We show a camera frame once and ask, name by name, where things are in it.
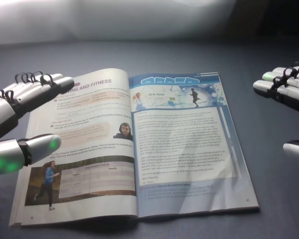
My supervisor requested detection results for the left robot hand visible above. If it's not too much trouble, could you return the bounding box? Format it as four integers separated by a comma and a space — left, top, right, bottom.
0, 71, 75, 175

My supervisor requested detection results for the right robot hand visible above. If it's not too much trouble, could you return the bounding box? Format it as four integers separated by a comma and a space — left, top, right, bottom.
253, 58, 299, 160

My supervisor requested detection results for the grey table cloth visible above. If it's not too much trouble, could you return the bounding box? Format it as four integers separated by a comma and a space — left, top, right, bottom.
0, 39, 299, 239

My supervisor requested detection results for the open textbook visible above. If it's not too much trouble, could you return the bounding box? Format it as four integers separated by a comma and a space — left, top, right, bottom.
8, 68, 260, 229

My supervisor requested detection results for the white backdrop cloth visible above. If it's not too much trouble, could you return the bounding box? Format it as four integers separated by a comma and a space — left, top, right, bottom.
0, 0, 299, 47

